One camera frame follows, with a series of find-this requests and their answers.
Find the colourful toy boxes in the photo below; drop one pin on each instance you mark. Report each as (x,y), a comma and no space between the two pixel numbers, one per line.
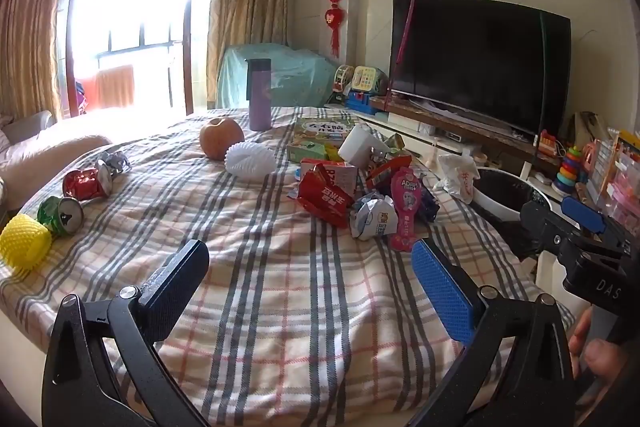
(617,177)

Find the glass balcony door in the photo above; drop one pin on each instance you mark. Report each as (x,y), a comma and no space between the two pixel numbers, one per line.
(140,27)

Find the black flat television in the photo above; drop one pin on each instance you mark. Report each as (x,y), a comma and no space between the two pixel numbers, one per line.
(480,62)

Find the yellow foam fruit net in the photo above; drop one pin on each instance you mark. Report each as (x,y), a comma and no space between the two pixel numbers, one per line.
(22,242)

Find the yellow toy phone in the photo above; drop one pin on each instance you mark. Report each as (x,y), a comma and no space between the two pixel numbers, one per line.
(365,79)

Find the beige sofa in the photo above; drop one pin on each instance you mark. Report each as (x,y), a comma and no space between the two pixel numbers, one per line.
(45,147)

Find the orange towel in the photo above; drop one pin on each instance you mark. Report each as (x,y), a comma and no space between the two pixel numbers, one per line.
(116,87)

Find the pink snack packet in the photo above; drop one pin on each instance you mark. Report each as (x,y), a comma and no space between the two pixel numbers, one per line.
(404,207)

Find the crushed red can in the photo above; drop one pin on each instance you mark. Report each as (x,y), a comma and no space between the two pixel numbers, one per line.
(85,184)

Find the white bin with black liner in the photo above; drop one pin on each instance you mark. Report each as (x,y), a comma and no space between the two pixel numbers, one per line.
(500,188)

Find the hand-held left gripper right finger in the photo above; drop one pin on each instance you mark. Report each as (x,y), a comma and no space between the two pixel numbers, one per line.
(444,294)

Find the white paper box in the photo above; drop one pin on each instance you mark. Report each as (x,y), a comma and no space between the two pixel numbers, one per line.
(356,146)

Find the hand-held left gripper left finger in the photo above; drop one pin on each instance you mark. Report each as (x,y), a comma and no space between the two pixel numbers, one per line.
(179,278)

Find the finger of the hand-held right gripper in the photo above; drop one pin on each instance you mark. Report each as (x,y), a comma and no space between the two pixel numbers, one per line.
(542,224)
(582,213)

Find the green board game box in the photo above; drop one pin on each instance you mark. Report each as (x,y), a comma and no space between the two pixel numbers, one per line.
(320,133)

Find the pink stick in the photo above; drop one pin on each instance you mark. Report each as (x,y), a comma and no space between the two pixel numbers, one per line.
(402,52)

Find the green yellow wrapper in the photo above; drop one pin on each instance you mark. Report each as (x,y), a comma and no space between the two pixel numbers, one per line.
(394,143)

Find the white tv stand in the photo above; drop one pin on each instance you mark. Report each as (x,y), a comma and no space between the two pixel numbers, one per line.
(450,132)

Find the teal covered furniture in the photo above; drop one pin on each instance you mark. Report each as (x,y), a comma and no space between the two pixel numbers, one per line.
(295,77)

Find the crumpled silver wrapper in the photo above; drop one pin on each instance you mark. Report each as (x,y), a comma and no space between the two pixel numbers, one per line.
(116,162)

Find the apple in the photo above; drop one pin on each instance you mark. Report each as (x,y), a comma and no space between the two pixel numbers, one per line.
(221,139)

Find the dark blue packet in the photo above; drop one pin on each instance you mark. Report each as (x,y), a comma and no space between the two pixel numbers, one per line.
(427,204)

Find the red toy piano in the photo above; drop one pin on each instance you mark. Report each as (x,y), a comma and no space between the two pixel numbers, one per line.
(550,144)

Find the red snack packet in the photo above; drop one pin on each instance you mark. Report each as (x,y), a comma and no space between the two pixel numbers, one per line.
(320,203)

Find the round toy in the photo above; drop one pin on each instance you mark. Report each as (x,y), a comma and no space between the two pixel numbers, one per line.
(342,79)

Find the white plastic bag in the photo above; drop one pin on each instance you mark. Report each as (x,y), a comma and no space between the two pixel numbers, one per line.
(460,179)

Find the crumpled white paper wrapper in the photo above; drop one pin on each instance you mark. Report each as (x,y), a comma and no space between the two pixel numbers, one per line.
(372,217)

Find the white foam fruit net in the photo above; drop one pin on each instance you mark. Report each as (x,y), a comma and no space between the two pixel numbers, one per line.
(250,163)

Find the orange snack wrapper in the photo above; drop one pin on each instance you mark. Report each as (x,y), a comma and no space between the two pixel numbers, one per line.
(387,172)

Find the person's right hand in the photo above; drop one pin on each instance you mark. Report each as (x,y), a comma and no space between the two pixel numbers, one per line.
(597,357)

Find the purple thermos bottle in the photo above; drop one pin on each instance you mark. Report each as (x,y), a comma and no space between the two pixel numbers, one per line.
(260,102)

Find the crushed green can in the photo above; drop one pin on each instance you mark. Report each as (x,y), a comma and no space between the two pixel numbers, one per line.
(57,214)

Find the red and white drink carton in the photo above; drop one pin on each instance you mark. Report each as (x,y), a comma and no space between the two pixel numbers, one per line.
(345,177)

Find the blue toy cash register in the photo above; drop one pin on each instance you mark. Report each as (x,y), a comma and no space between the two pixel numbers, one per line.
(362,102)

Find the beige curtain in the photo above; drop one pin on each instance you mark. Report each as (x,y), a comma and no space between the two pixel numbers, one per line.
(245,17)
(27,47)

